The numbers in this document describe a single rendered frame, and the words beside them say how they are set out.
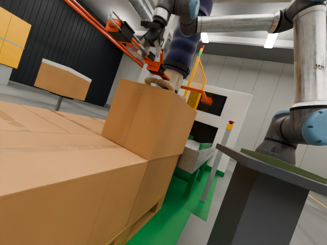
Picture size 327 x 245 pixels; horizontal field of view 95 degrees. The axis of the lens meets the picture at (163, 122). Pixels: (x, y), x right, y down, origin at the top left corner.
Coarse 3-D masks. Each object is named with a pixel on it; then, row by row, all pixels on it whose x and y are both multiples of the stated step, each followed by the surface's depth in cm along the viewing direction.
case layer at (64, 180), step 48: (0, 144) 45; (48, 144) 57; (96, 144) 77; (0, 192) 29; (48, 192) 36; (96, 192) 52; (144, 192) 90; (0, 240) 30; (48, 240) 41; (96, 240) 61
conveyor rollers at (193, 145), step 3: (189, 141) 290; (192, 141) 315; (195, 141) 340; (186, 144) 219; (189, 144) 235; (192, 144) 251; (195, 144) 268; (198, 144) 292; (189, 147) 199; (192, 147) 207; (195, 147) 223; (198, 147) 238; (198, 150) 202
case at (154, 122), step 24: (120, 96) 96; (144, 96) 88; (168, 96) 82; (120, 120) 93; (144, 120) 86; (168, 120) 87; (192, 120) 129; (120, 144) 91; (144, 144) 84; (168, 144) 99
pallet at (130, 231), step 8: (160, 200) 128; (152, 208) 126; (160, 208) 136; (144, 216) 116; (152, 216) 122; (136, 224) 105; (144, 224) 110; (120, 232) 79; (128, 232) 88; (136, 232) 101; (112, 240) 74; (120, 240) 82; (128, 240) 93
